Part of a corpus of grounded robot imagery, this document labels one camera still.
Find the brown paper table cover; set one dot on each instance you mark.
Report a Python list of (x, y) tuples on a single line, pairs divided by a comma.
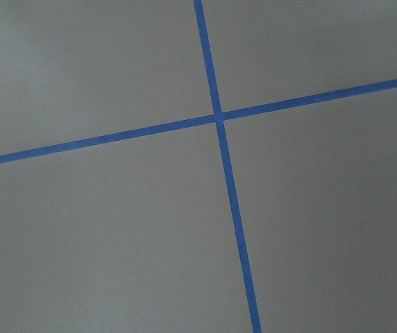
[(278, 222)]

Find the blue tape line crosswise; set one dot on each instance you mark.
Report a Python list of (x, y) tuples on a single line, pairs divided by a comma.
[(199, 121)]

